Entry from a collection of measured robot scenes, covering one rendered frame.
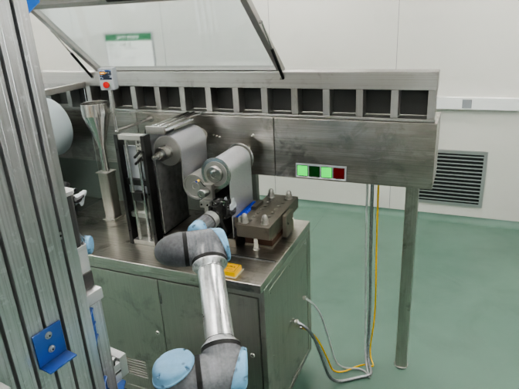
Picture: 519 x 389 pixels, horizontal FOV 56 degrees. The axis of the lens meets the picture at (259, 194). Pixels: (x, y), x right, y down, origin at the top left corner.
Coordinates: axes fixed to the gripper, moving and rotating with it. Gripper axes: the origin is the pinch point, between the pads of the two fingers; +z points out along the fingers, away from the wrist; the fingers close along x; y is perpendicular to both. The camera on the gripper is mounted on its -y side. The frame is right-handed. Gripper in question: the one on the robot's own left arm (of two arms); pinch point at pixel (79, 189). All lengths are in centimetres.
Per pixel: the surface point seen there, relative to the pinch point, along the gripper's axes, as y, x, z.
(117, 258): 31.8, 16.5, 0.2
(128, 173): -1.9, 12.7, 20.5
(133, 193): 5.5, 17.0, 16.1
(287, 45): -26, 41, 296
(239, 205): 8, 65, 29
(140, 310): 57, 29, -1
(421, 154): -29, 141, 39
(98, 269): 43.4, 4.8, 4.2
